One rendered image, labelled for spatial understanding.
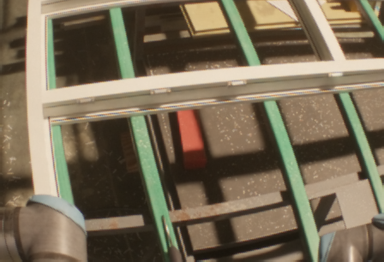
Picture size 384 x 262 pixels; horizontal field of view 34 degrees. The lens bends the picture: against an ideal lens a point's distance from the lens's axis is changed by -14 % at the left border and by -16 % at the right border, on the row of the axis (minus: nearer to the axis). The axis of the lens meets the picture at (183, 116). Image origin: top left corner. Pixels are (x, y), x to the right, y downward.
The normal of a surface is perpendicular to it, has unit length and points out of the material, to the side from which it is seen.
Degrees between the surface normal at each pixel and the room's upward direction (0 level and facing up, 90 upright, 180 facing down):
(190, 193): 0
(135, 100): 90
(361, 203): 0
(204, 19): 0
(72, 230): 39
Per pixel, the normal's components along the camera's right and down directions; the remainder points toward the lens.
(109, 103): 0.19, 0.76
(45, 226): -0.10, -0.59
